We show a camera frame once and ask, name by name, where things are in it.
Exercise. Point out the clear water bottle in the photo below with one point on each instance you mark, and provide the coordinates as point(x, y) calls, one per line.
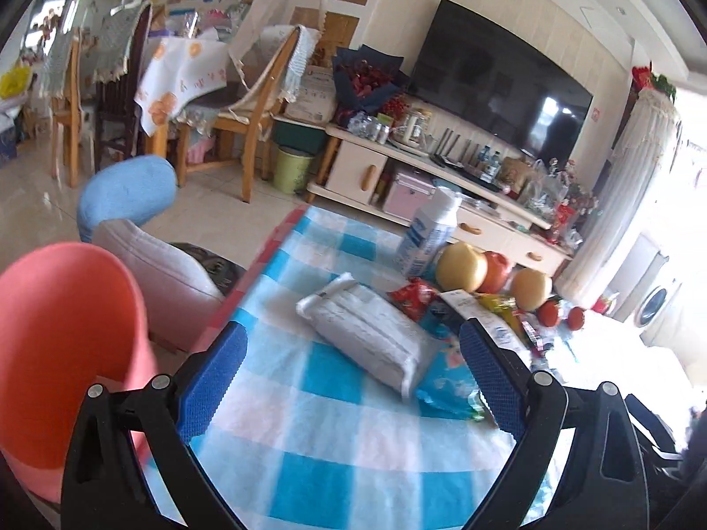
point(490, 165)

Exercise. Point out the red snack wrapper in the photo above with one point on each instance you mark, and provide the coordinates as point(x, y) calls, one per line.
point(414, 295)

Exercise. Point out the white cushioned chair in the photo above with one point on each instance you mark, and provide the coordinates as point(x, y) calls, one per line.
point(154, 276)

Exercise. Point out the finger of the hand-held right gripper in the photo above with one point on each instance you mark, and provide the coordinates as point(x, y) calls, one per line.
point(652, 425)

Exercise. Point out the white paper receipt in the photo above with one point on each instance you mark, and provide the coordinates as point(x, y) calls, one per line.
point(461, 302)

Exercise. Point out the red apple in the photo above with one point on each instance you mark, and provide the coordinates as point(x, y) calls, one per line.
point(497, 273)

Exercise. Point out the large yellow apple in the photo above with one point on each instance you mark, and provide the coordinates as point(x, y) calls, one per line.
point(461, 268)

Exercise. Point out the orange print table cover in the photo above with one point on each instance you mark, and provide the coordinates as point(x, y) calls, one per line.
point(177, 72)

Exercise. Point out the lace covered air conditioner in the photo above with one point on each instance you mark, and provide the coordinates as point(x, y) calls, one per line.
point(624, 193)

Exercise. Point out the red ornament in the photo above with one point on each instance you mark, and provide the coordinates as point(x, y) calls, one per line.
point(654, 83)

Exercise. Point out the black flat television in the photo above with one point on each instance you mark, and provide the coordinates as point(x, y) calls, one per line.
point(497, 83)

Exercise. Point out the green waste bin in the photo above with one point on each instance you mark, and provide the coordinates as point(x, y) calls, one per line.
point(291, 171)

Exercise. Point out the dark patterned cushion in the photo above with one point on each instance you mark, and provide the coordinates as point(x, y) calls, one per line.
point(215, 268)

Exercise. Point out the white washing machine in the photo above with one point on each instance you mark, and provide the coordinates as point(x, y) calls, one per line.
point(657, 298)

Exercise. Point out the cream television cabinet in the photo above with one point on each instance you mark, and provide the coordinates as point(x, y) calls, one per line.
point(359, 171)

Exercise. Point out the blue cartoon cow packet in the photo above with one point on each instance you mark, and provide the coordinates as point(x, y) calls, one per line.
point(442, 383)

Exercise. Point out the glass kettle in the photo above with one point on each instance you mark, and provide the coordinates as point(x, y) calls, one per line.
point(414, 127)

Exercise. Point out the white plastic bottle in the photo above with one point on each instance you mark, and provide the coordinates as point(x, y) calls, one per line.
point(425, 232)

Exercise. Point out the small yellow apple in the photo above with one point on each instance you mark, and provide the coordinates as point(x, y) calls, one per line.
point(531, 289)

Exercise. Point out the yellow plastic bag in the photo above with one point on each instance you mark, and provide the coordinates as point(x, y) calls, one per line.
point(14, 80)

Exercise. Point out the silver snack packet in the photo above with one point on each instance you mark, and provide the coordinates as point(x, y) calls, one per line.
point(364, 325)

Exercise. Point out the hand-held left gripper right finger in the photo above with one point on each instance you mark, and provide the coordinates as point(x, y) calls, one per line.
point(491, 375)

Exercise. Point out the wooden chair with cushion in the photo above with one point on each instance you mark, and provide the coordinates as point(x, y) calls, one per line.
point(259, 105)

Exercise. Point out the white cardboard box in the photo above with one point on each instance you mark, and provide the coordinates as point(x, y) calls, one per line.
point(312, 94)

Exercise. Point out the yellow green wrapper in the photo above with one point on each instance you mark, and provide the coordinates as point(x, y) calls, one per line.
point(497, 309)

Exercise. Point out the clear plastic bag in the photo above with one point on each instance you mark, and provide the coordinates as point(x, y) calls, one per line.
point(544, 187)

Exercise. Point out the light wooden chair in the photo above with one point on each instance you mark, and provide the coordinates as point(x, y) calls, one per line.
point(69, 110)

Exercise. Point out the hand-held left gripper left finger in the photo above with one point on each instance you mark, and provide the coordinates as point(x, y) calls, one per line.
point(215, 381)

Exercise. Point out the blue round stool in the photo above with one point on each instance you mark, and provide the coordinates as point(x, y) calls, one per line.
point(127, 187)

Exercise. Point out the pink metal case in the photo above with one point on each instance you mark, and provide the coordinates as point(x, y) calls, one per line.
point(406, 196)

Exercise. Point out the green storage box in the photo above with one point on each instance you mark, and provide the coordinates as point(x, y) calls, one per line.
point(301, 135)

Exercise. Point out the dark wrapped flower bouquet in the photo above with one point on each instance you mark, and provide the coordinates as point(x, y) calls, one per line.
point(367, 80)

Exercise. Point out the small red tomato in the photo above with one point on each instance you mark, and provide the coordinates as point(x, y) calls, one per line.
point(575, 318)
point(550, 313)

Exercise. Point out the dark wooden chair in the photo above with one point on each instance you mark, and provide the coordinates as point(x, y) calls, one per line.
point(124, 88)

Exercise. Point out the pink plastic chair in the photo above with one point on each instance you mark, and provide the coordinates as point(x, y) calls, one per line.
point(66, 342)

